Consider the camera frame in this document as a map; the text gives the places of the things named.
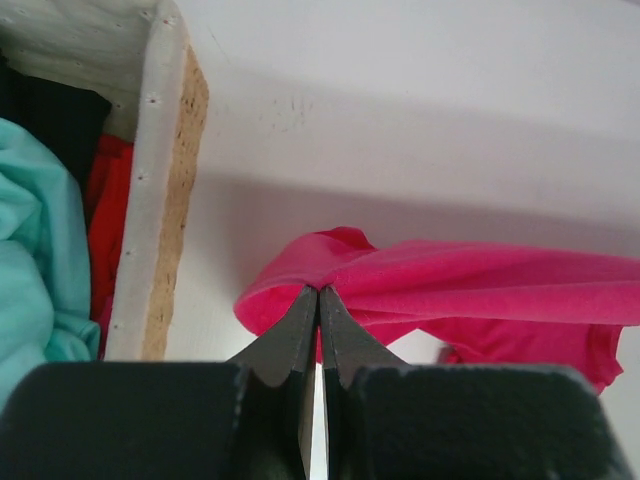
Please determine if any wicker laundry basket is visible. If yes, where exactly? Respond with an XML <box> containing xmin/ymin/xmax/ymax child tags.
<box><xmin>1</xmin><ymin>1</ymin><xmax>209</xmax><ymax>361</ymax></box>

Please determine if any black t shirt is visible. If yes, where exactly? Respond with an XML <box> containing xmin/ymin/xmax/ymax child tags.
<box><xmin>0</xmin><ymin>49</ymin><xmax>114</xmax><ymax>186</ymax></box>

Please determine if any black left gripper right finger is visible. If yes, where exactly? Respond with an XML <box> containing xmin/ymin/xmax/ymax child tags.
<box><xmin>319</xmin><ymin>286</ymin><xmax>400</xmax><ymax>479</ymax></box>

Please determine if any red t shirt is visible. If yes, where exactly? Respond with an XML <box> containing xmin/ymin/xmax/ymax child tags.
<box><xmin>85</xmin><ymin>134</ymin><xmax>134</xmax><ymax>330</ymax></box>

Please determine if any pink t shirt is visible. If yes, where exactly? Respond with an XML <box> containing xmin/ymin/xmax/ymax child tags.
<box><xmin>234</xmin><ymin>227</ymin><xmax>639</xmax><ymax>391</ymax></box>

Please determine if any teal t shirt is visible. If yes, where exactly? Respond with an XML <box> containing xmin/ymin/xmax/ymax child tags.
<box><xmin>1</xmin><ymin>120</ymin><xmax>100</xmax><ymax>400</ymax></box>

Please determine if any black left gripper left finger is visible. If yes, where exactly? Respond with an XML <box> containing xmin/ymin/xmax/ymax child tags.
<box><xmin>230</xmin><ymin>287</ymin><xmax>319</xmax><ymax>479</ymax></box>

